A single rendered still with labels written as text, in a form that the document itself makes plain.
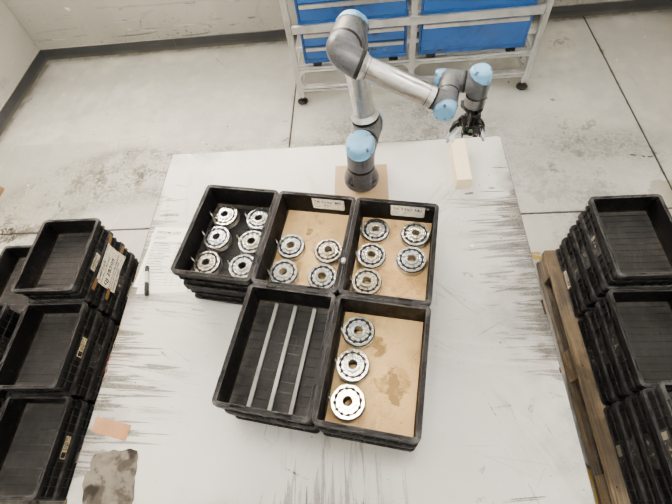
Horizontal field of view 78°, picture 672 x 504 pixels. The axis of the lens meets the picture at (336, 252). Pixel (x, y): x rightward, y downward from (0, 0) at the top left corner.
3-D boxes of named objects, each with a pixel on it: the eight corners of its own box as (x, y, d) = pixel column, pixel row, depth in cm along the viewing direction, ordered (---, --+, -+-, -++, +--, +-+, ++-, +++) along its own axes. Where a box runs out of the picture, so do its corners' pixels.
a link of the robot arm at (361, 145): (343, 172, 175) (341, 148, 164) (351, 149, 182) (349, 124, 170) (371, 175, 173) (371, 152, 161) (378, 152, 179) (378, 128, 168)
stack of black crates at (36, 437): (43, 405, 206) (8, 394, 186) (101, 405, 203) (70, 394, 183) (9, 499, 185) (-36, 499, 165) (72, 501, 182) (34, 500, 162)
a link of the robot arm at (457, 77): (432, 82, 143) (465, 85, 141) (437, 62, 148) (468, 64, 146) (430, 101, 149) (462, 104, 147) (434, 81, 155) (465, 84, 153)
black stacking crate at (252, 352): (259, 298, 150) (250, 283, 140) (339, 308, 145) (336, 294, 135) (223, 412, 130) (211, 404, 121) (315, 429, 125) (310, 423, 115)
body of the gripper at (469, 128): (460, 139, 163) (465, 114, 152) (457, 124, 167) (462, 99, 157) (480, 138, 162) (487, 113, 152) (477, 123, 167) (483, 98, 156)
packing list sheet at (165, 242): (151, 227, 186) (151, 226, 186) (201, 225, 184) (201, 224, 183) (131, 294, 169) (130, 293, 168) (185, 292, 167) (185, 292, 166)
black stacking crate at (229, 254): (217, 203, 175) (208, 185, 166) (285, 209, 170) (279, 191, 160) (183, 286, 155) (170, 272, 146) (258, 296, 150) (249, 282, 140)
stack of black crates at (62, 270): (96, 264, 247) (43, 219, 209) (144, 262, 244) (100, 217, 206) (72, 328, 226) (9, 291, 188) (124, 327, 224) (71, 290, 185)
